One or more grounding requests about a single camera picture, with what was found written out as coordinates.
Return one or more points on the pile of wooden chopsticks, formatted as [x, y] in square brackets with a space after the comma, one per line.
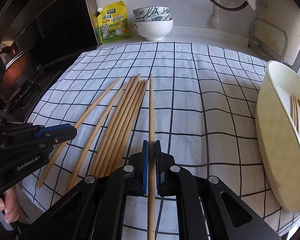
[125, 120]

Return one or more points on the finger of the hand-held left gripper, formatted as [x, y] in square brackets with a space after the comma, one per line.
[65, 135]
[55, 130]

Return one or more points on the white dish brush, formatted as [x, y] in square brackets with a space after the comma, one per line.
[215, 20]

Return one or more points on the black glass wall panel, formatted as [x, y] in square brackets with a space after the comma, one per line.
[65, 25]

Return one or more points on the white checked tablecloth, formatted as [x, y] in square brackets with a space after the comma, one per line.
[190, 92]

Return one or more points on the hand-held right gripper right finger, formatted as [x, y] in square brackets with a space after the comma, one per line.
[158, 170]

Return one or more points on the white cutting board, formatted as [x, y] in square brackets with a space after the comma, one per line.
[295, 30]

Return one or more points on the blue patterned bowl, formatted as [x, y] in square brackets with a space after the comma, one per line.
[150, 12]
[162, 17]

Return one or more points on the cream oval basin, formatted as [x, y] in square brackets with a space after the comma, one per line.
[277, 155]

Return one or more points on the glass pot lid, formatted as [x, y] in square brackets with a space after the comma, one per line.
[15, 57]

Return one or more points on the yellow seasoning pouch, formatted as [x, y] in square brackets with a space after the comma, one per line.
[113, 25]

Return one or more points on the black gas stove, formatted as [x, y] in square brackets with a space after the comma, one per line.
[35, 92]

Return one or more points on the person's left hand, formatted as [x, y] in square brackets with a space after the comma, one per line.
[7, 202]

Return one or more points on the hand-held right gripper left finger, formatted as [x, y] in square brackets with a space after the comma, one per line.
[145, 170]

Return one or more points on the white cartoon bowl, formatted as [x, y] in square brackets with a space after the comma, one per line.
[152, 30]

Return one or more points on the red-brown cooking pot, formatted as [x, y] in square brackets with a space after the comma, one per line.
[17, 75]

